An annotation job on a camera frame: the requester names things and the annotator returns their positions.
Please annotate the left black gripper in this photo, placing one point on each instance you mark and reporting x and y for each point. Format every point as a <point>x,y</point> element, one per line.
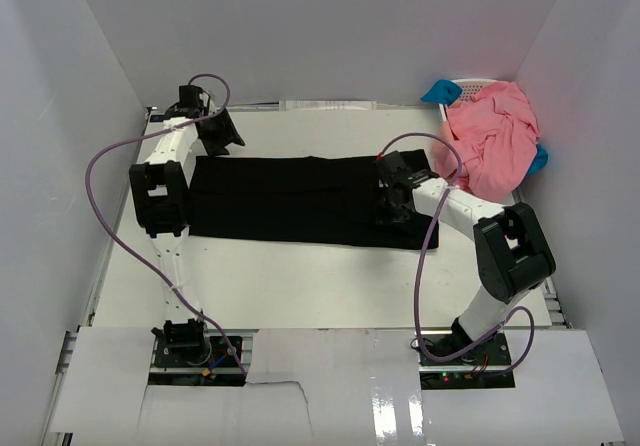
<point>228,135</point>

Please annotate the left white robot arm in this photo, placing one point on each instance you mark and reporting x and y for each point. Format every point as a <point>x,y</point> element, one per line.
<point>164,209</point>

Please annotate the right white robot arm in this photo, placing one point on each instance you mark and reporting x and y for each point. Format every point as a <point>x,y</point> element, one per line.
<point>512,254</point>

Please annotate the blue t shirt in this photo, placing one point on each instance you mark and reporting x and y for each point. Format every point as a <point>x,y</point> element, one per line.
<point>443,92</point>

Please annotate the pink t shirt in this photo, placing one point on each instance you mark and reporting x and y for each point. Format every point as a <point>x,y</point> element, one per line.
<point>495,134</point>

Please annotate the printed paper at back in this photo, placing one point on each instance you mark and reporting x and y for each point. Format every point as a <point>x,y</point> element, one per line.
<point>327,105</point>

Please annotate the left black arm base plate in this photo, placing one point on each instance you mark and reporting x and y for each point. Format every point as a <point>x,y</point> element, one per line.
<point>189,354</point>

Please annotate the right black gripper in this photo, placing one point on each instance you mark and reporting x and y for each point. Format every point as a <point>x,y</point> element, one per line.
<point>397,218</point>

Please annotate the white perforated laundry basket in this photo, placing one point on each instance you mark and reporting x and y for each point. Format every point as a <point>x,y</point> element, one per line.
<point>469,87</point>

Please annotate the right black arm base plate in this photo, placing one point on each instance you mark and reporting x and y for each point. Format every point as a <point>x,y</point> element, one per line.
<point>476,370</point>

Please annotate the black t shirt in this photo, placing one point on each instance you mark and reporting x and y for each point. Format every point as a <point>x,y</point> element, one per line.
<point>301,200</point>

